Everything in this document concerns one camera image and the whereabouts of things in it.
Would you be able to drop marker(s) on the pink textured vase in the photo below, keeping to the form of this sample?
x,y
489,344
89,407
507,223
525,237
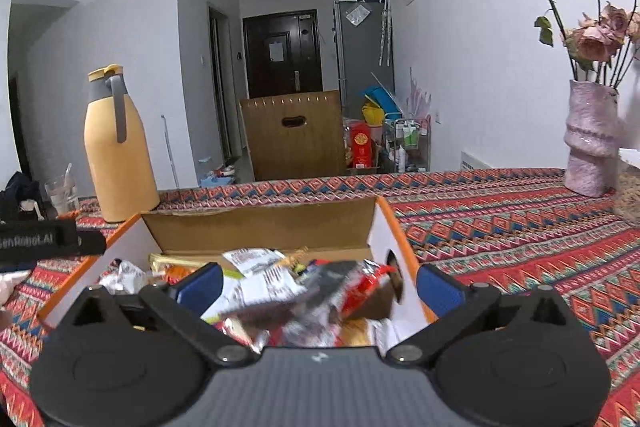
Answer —
x,y
591,133

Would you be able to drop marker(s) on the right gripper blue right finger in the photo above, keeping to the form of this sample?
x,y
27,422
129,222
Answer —
x,y
439,292

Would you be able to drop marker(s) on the black chair with clothes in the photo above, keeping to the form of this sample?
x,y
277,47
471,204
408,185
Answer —
x,y
21,199

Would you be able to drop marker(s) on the grey refrigerator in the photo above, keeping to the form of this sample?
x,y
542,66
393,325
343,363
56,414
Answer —
x,y
363,39

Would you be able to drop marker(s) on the clear container with seeds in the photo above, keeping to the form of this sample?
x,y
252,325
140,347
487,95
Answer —
x,y
627,187

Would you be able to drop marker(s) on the red gift box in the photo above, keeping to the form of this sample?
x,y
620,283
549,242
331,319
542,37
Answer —
x,y
361,145

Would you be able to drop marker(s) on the white silver snack packet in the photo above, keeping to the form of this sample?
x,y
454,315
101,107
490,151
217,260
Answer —
x,y
266,280

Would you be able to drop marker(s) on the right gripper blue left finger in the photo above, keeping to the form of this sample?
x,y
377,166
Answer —
x,y
199,290

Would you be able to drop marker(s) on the red silver snack packet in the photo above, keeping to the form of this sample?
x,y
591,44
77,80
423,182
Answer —
x,y
347,304

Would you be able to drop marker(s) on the drinking glass with straw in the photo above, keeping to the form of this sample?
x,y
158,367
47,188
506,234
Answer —
x,y
62,192

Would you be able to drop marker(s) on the orange gold snack bar packet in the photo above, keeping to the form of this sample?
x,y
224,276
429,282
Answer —
x,y
173,269

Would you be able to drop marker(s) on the orange cardboard pumpkin box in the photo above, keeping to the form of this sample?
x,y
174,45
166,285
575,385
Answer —
x,y
350,229

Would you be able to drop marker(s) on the dark entrance door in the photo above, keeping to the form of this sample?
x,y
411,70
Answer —
x,y
282,54

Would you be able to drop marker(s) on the yellow thermos jug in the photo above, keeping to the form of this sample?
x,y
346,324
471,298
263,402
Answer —
x,y
116,148

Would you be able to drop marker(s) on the wire storage rack with bottles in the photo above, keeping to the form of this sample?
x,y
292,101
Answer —
x,y
407,145

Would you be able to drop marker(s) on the wooden chair back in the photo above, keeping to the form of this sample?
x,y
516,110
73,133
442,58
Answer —
x,y
295,136

